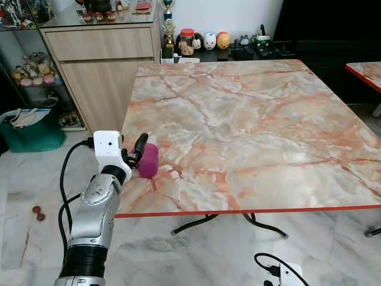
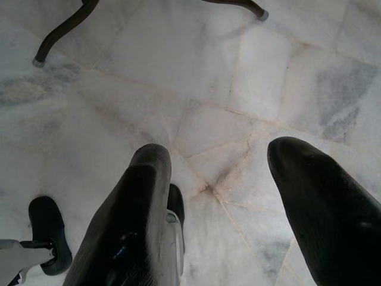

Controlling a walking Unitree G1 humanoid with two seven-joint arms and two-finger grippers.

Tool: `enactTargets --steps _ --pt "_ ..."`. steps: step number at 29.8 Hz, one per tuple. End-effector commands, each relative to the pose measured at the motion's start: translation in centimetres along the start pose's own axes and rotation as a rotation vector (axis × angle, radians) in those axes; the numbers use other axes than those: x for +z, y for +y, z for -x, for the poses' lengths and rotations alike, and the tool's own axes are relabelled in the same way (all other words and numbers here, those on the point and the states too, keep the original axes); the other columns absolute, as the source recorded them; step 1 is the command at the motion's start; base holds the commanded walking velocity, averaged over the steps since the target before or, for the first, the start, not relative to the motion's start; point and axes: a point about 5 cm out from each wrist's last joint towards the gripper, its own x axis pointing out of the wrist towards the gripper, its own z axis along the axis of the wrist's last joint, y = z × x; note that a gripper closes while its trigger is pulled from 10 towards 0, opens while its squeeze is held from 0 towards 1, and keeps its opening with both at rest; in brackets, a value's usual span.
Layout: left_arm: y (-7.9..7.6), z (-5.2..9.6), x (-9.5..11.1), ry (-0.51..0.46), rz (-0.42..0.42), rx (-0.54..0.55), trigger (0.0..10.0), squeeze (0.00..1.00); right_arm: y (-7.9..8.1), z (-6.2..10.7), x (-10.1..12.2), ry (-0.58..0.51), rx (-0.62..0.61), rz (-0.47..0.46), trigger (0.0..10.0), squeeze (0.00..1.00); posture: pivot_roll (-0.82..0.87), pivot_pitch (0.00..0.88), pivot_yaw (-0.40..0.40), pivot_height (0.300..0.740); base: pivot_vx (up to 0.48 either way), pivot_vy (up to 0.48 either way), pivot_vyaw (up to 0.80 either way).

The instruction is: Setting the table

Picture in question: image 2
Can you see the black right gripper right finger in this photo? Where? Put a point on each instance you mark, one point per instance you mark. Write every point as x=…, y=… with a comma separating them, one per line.
x=324, y=214

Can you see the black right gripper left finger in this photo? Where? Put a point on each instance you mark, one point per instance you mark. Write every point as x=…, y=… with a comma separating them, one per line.
x=125, y=226

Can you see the silver right robot leg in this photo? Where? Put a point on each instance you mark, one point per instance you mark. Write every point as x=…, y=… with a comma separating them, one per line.
x=174, y=253

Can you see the silver robot leg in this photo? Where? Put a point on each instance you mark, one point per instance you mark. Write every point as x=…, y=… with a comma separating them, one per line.
x=21, y=256
x=174, y=253

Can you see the black right robot foot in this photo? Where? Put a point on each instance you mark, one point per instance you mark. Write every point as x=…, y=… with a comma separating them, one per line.
x=176, y=202

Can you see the black robot foot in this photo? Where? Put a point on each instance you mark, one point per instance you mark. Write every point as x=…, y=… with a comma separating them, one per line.
x=49, y=226
x=176, y=202

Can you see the black left robot foot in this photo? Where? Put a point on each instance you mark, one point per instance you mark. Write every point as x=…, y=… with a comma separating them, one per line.
x=49, y=226

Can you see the silver left robot leg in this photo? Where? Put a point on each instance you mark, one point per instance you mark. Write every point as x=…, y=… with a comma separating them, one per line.
x=21, y=256

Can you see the dark curved wooden furniture leg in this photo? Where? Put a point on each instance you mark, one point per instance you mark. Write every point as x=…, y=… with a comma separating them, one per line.
x=59, y=29
x=247, y=6

